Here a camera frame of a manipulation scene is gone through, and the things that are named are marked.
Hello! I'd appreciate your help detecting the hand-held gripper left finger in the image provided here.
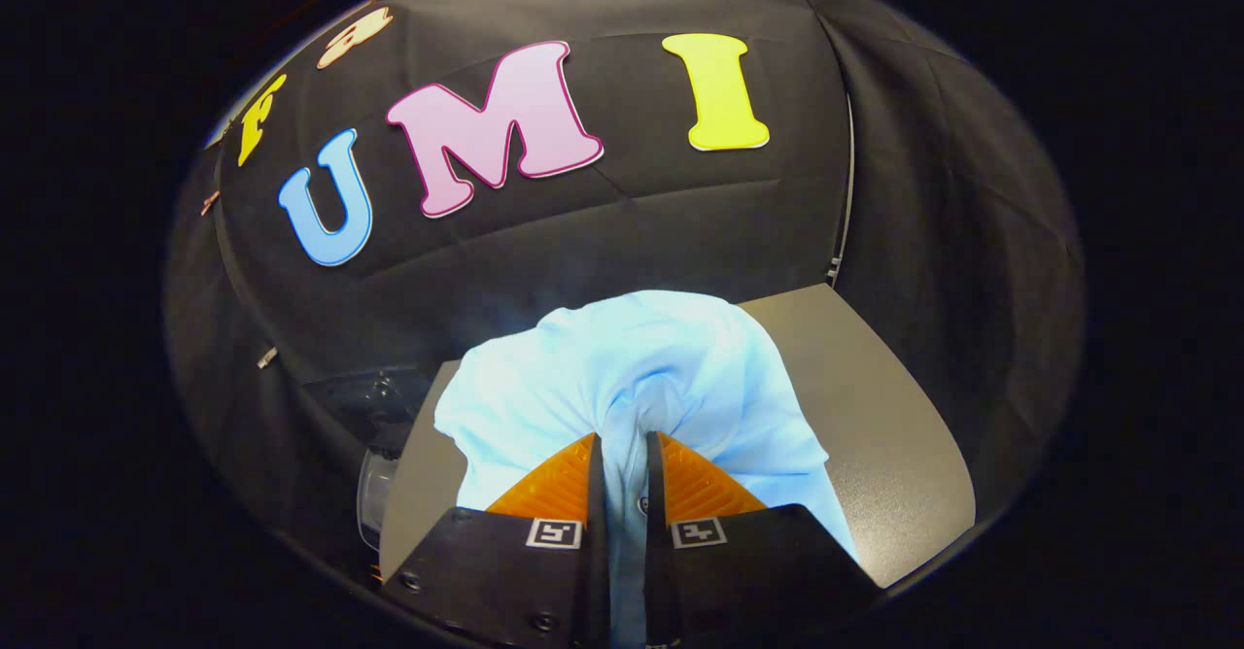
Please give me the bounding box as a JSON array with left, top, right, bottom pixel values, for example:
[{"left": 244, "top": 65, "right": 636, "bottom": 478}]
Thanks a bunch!
[{"left": 381, "top": 432, "right": 611, "bottom": 649}]

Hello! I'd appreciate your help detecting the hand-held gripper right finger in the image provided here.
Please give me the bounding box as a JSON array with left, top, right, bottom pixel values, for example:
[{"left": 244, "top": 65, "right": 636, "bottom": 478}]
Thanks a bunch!
[{"left": 644, "top": 430, "right": 881, "bottom": 649}]

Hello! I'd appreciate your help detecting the grey beige cabinet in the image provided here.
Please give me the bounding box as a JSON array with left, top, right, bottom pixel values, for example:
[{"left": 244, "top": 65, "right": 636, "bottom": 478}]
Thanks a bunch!
[{"left": 379, "top": 283, "right": 976, "bottom": 592}]

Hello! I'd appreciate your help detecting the black backdrop cloth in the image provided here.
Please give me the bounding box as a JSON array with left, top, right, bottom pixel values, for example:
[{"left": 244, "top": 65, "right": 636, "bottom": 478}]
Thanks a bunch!
[{"left": 165, "top": 0, "right": 1088, "bottom": 572}]

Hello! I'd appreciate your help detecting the light blue shirt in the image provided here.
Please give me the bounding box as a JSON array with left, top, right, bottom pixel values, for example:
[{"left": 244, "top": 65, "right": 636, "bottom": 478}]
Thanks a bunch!
[{"left": 434, "top": 290, "right": 861, "bottom": 649}]

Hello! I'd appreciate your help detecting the grey washing machine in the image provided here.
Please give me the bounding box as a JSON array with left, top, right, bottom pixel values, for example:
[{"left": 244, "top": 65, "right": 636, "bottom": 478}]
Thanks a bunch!
[{"left": 356, "top": 440, "right": 409, "bottom": 572}]

